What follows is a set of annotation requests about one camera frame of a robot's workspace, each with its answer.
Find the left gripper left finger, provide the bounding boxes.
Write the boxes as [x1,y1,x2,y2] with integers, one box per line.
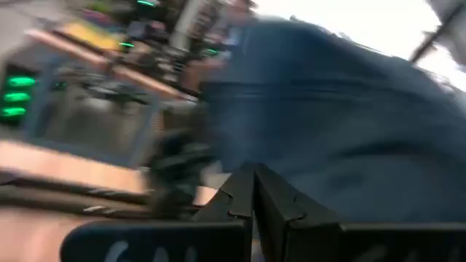
[191,162,256,223]

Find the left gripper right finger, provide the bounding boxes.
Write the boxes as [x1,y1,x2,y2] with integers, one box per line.
[253,163,342,262]

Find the blue denim baseball cap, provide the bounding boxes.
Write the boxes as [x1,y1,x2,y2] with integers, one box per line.
[198,17,466,223]

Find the wooden workbench top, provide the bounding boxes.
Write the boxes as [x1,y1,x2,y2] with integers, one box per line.
[23,27,200,103]

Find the yellow box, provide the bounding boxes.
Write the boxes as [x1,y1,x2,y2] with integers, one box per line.
[60,20,122,52]

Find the device with green lights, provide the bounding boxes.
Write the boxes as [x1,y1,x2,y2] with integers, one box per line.
[0,72,39,121]

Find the black aluminium rig frame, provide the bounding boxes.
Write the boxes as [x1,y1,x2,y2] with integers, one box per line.
[0,174,156,221]

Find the blue-grey metal table frame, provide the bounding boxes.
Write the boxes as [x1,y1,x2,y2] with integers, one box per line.
[20,47,167,169]

